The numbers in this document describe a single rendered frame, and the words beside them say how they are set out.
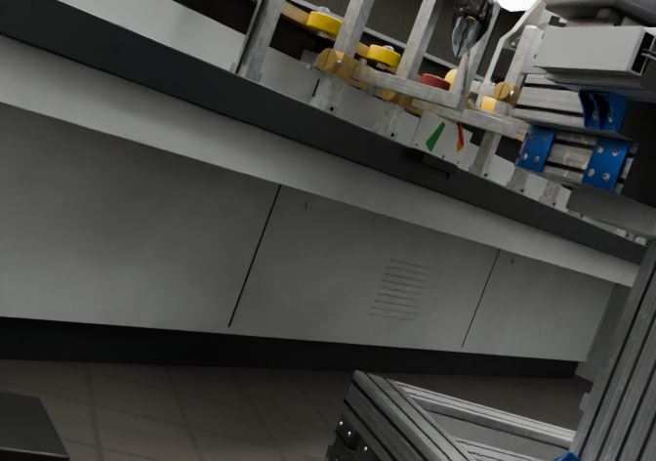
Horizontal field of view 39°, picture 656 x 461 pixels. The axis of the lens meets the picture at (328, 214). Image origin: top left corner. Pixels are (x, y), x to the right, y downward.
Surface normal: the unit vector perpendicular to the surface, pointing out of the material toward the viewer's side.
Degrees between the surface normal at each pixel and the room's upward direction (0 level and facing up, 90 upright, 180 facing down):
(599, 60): 90
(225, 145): 90
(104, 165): 90
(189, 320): 90
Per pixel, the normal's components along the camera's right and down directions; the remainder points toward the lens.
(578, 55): -0.89, -0.30
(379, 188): 0.73, 0.32
